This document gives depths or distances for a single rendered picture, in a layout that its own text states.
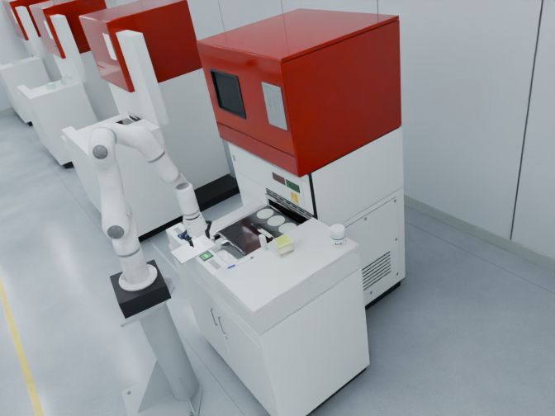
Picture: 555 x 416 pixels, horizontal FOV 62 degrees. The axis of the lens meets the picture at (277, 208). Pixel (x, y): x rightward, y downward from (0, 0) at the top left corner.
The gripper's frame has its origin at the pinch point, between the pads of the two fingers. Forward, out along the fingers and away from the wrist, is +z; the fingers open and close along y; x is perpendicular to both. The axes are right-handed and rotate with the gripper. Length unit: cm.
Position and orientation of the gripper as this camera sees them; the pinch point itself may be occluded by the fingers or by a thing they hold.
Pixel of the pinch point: (200, 240)
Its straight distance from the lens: 234.5
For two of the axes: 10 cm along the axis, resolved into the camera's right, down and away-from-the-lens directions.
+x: 5.8, 3.6, -7.3
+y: -8.0, 4.3, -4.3
